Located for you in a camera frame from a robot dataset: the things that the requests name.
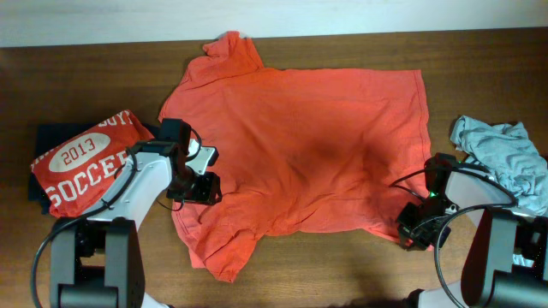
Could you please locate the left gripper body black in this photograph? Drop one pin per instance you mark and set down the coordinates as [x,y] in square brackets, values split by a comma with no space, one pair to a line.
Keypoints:
[199,190]

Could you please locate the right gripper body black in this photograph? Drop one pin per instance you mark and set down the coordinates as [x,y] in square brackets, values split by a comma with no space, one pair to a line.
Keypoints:
[420,225]

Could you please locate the plain orange-red t-shirt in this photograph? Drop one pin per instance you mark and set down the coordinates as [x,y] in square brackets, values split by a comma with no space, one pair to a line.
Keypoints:
[300,150]

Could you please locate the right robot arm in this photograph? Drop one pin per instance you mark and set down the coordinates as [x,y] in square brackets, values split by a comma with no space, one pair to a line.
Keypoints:
[506,264]

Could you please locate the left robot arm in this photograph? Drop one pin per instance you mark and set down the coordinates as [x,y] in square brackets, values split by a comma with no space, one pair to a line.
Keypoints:
[95,258]

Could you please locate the folded red soccer shirt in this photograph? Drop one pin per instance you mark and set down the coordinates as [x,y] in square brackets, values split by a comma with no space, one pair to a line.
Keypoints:
[81,167]

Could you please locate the light blue crumpled shirt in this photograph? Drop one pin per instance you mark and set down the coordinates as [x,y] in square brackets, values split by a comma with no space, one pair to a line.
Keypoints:
[510,157]

